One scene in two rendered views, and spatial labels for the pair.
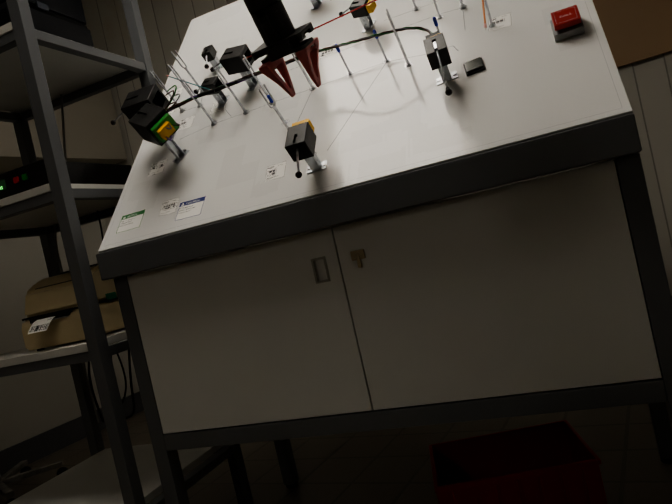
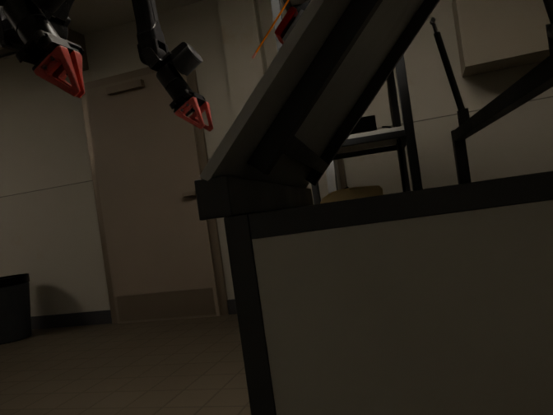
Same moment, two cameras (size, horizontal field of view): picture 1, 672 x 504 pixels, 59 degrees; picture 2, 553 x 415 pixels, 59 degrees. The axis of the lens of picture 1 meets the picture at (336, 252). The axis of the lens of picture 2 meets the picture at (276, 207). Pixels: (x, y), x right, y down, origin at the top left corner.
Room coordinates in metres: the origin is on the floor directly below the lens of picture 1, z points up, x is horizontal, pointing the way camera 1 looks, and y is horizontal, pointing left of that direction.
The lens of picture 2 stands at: (0.97, -1.33, 0.80)
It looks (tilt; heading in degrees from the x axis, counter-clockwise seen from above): 0 degrees down; 79
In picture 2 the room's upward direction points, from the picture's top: 8 degrees counter-clockwise
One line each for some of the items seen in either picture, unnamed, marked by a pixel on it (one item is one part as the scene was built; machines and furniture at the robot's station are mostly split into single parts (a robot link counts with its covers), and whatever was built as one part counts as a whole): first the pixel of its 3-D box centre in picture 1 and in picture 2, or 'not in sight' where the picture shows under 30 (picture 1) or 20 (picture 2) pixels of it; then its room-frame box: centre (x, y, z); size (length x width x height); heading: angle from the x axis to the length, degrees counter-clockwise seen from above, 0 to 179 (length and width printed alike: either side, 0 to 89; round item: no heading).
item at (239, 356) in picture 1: (242, 338); not in sight; (1.36, 0.25, 0.60); 0.55 x 0.02 x 0.39; 69
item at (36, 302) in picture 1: (87, 301); (349, 209); (1.68, 0.71, 0.76); 0.30 x 0.21 x 0.20; 162
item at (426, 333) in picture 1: (483, 296); not in sight; (1.15, -0.26, 0.60); 0.55 x 0.03 x 0.39; 69
